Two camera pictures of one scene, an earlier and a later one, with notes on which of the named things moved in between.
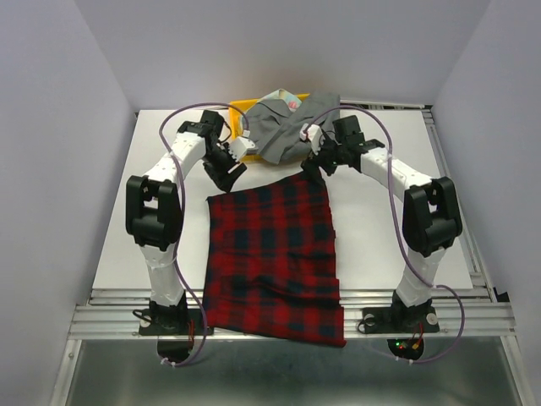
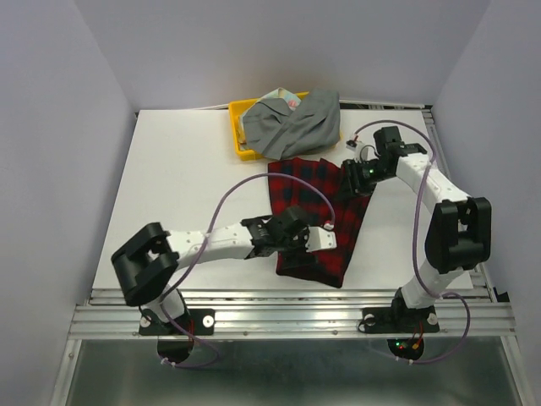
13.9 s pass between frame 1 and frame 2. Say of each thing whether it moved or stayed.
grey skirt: stayed
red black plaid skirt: moved
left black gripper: moved
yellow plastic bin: stayed
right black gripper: moved
